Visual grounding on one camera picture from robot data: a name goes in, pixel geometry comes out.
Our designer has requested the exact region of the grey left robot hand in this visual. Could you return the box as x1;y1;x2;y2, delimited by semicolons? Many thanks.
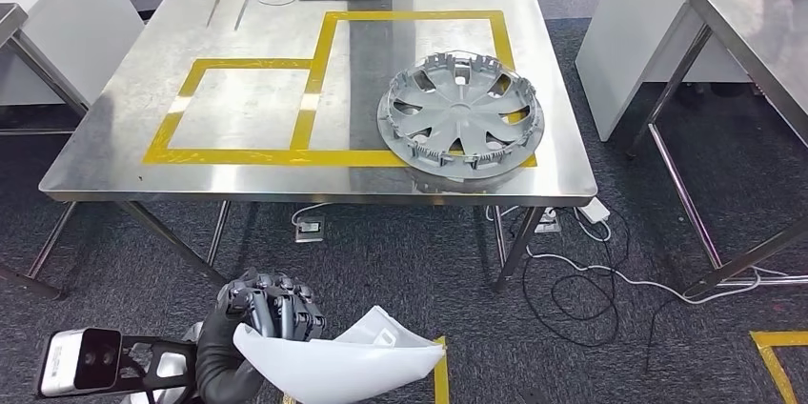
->
193;267;328;404

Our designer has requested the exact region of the white curved plastic part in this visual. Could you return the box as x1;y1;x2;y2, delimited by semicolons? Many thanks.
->
232;305;447;404

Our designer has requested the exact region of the stainless steel workbench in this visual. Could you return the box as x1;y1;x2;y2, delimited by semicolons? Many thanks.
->
38;0;599;301

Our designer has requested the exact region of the metal floor socket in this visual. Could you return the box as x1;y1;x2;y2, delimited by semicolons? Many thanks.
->
294;215;327;245
534;208;563;235

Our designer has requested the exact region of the stainless steel table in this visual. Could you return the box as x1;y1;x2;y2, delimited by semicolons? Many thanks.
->
626;0;808;299
0;3;91;301

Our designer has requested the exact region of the grey plastic wheel cover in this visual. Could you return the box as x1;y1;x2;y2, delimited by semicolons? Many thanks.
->
376;50;546;180

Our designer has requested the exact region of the white table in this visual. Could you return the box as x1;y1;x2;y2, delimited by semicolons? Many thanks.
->
0;0;147;107
574;0;808;144

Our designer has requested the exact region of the white power strip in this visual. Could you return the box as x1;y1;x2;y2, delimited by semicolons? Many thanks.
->
576;196;613;226

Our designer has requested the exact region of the black camera bracket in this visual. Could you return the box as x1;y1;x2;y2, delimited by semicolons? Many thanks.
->
116;334;198;400

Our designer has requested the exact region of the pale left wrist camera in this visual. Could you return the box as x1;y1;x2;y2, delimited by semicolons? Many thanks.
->
36;328;123;398

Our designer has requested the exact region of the short white floor cable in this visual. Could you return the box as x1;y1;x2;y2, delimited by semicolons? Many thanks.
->
290;202;333;229

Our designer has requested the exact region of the black floor cable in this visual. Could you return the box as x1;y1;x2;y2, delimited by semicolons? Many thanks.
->
519;205;683;374

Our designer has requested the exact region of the long white floor cable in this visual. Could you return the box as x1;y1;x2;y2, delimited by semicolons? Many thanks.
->
484;204;790;308

